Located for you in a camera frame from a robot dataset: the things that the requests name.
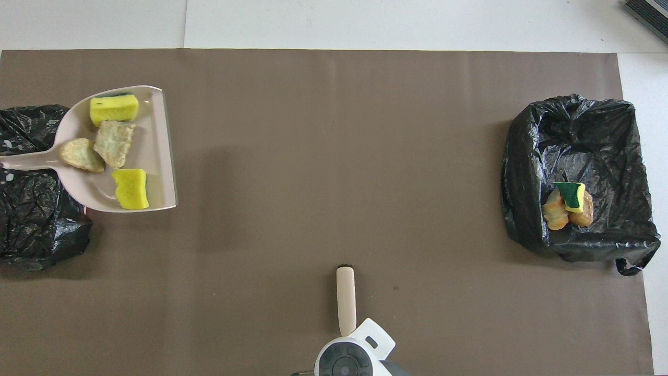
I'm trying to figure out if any pale crumbly foam chunk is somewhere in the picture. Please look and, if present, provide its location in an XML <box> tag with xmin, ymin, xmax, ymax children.
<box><xmin>543</xmin><ymin>188</ymin><xmax>569</xmax><ymax>231</ymax></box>

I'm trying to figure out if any notched yellow sponge piece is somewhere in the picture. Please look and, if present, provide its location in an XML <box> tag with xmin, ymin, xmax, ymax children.
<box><xmin>111</xmin><ymin>168</ymin><xmax>151</xmax><ymax>211</ymax></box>

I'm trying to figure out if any beige plastic dustpan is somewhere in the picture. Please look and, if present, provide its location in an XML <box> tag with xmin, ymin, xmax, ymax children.
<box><xmin>0</xmin><ymin>85</ymin><xmax>178</xmax><ymax>213</ymax></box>

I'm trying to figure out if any black bag bin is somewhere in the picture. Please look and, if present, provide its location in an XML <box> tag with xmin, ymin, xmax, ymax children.
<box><xmin>0</xmin><ymin>104</ymin><xmax>98</xmax><ymax>271</ymax></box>
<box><xmin>501</xmin><ymin>94</ymin><xmax>661</xmax><ymax>276</ymax></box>

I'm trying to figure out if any dark grey ribbed panel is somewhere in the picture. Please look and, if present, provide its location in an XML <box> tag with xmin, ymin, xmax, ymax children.
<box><xmin>622</xmin><ymin>0</ymin><xmax>668</xmax><ymax>45</ymax></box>

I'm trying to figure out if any brown paper table mat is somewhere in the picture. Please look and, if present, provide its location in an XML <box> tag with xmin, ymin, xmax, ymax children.
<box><xmin>0</xmin><ymin>49</ymin><xmax>654</xmax><ymax>376</ymax></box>

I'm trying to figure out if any yellow sponge with green side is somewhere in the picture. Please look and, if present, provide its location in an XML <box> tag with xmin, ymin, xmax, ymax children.
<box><xmin>553</xmin><ymin>182</ymin><xmax>586</xmax><ymax>214</ymax></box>

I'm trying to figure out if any right black bag bin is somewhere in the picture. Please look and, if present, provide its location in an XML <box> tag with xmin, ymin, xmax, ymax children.
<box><xmin>501</xmin><ymin>94</ymin><xmax>661</xmax><ymax>276</ymax></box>

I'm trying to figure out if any tan brown foam chunk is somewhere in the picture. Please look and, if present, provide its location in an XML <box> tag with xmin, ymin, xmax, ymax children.
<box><xmin>568</xmin><ymin>189</ymin><xmax>594</xmax><ymax>227</ymax></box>

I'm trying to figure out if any left black bag bin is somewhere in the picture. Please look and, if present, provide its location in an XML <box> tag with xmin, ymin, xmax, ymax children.
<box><xmin>0</xmin><ymin>104</ymin><xmax>98</xmax><ymax>271</ymax></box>

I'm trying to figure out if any irregular orange foam chunk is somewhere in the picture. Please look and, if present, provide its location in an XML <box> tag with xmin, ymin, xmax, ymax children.
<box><xmin>93</xmin><ymin>120</ymin><xmax>137</xmax><ymax>169</ymax></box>

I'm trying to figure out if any large yellow green sponge piece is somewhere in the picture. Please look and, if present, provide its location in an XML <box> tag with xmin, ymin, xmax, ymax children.
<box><xmin>89</xmin><ymin>92</ymin><xmax>140</xmax><ymax>127</ymax></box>

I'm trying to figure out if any beige brush with black bristles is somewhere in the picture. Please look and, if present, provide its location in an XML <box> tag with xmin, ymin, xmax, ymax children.
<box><xmin>337</xmin><ymin>265</ymin><xmax>357</xmax><ymax>338</ymax></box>

